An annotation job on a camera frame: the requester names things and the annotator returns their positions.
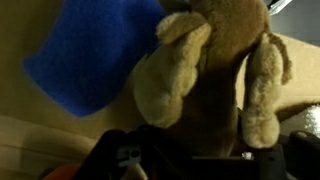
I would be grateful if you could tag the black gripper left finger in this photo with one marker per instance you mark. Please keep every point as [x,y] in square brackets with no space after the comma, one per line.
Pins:
[116,156]

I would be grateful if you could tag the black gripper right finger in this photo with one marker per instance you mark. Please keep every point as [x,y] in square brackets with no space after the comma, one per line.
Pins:
[268,164]

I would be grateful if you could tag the brown plush toy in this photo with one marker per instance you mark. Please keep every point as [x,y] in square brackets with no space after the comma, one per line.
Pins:
[215,77]

